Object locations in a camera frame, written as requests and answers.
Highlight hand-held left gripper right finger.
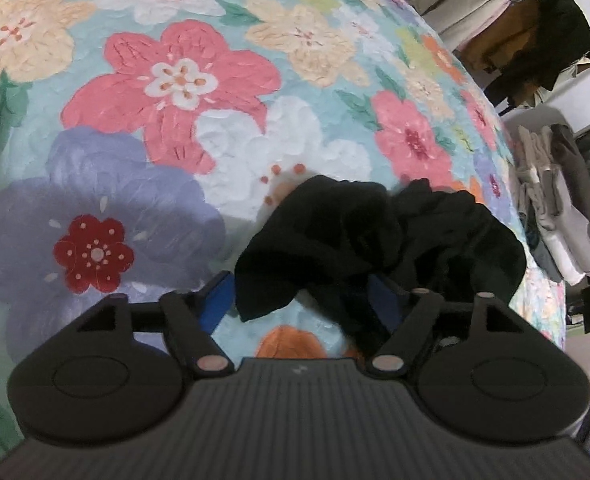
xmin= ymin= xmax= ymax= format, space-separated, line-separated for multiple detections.
xmin=366 ymin=276 xmax=526 ymax=377

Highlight stack of folded clothes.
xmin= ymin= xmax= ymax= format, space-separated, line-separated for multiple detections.
xmin=516 ymin=124 xmax=590 ymax=287

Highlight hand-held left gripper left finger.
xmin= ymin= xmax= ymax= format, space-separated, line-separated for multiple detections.
xmin=77 ymin=271 xmax=236 ymax=377

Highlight brown hanging garment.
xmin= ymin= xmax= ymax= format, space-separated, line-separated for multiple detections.
xmin=459 ymin=0 xmax=543 ymax=67

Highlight black pants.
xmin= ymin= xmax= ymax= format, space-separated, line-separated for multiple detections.
xmin=235 ymin=175 xmax=528 ymax=357

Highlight floral bedspread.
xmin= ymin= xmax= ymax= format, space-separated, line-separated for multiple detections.
xmin=0 ymin=0 xmax=569 ymax=463

